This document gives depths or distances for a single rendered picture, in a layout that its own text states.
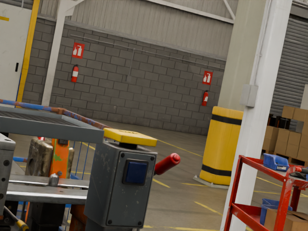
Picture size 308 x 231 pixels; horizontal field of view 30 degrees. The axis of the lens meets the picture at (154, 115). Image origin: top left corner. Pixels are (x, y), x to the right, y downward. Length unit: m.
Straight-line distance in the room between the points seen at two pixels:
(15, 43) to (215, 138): 3.35
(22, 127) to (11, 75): 8.37
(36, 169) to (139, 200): 0.54
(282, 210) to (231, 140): 5.12
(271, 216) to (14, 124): 2.68
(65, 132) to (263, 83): 4.26
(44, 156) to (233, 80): 6.88
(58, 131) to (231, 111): 7.35
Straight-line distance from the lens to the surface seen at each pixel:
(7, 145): 0.90
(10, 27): 9.04
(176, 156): 0.90
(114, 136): 0.81
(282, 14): 5.01
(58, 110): 4.10
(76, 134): 0.72
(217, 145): 8.08
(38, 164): 1.32
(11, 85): 9.07
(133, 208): 0.83
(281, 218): 3.04
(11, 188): 1.09
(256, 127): 4.93
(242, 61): 8.13
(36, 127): 0.70
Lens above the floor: 1.24
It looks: 3 degrees down
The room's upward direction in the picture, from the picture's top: 11 degrees clockwise
